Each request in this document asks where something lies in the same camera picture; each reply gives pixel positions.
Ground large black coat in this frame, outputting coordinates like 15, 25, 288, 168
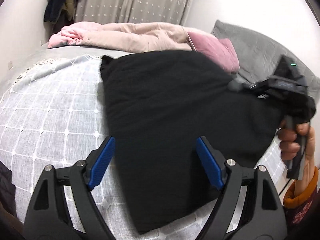
99, 49, 283, 235

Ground right forearm orange sleeve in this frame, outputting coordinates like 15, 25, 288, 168
283, 168, 319, 239

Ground person's right hand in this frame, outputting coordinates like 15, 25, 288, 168
277, 120, 315, 195

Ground grey quilted headboard cushion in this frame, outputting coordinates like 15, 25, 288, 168
212, 20, 319, 102

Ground white checked bed throw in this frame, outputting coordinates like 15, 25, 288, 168
0, 53, 291, 240

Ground pink velvet pillow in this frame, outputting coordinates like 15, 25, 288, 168
187, 31, 240, 73

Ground dark grey quilted jacket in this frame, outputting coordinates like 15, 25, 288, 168
0, 162, 17, 217

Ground beige pink duvet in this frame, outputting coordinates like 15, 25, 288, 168
48, 21, 191, 53

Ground grey dotted curtain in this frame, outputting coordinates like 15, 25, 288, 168
75, 0, 193, 25

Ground dark clothes hanging on wall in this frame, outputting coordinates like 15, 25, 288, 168
43, 0, 80, 34

